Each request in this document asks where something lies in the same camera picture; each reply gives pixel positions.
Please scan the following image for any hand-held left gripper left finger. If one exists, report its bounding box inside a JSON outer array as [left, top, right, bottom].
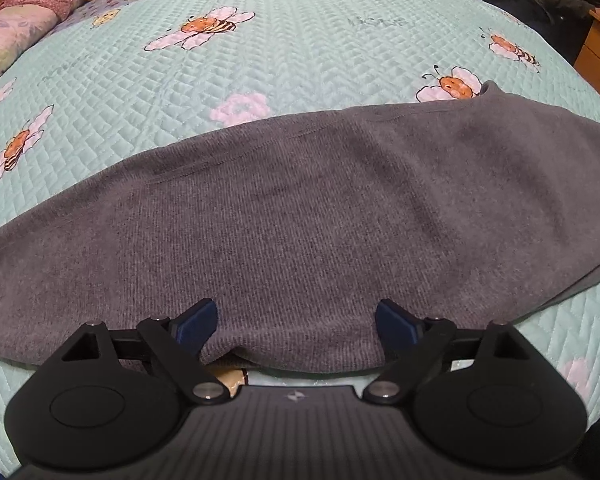
[[61, 298, 231, 406]]

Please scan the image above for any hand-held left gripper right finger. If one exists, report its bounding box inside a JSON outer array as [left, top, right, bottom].
[[362, 298, 538, 406]]

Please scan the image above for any floral pillow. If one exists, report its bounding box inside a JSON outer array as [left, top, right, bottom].
[[0, 5, 61, 98]]

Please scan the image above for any bee print quilted bedspread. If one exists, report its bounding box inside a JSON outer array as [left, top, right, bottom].
[[0, 0, 600, 480]]

